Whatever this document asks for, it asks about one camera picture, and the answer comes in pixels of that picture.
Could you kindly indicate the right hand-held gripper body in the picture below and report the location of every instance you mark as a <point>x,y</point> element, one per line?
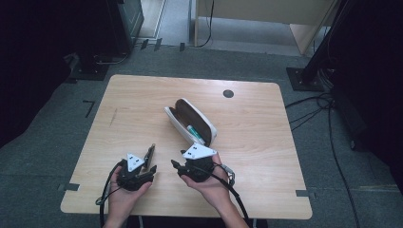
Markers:
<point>198,169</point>

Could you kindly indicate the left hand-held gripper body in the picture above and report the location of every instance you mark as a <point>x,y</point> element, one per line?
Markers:
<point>131,179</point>

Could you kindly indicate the white pencil case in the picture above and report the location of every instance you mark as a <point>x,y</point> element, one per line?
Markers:
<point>180,123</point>

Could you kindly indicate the person's left hand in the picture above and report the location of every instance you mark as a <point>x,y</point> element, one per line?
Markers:
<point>123,199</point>

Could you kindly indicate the person's right hand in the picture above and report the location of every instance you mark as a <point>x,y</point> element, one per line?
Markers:
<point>217,190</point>

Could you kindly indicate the small grey clip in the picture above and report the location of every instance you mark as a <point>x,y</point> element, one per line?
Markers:
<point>230,174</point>

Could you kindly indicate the black round table grommet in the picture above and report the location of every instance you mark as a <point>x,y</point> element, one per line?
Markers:
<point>228,93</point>

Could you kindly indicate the black flat stand base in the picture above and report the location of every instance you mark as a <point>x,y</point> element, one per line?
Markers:
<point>90,72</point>

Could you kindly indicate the black cabinet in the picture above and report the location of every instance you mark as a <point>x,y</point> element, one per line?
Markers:
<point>125,25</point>

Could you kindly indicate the black stand with square base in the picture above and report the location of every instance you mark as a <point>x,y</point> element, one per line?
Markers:
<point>305,79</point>

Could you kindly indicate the dark curtain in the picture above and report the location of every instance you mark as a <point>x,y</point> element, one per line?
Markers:
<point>377,79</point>
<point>28,63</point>

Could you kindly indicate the beige wooden furniture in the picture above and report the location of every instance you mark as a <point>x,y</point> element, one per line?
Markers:
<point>269,11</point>

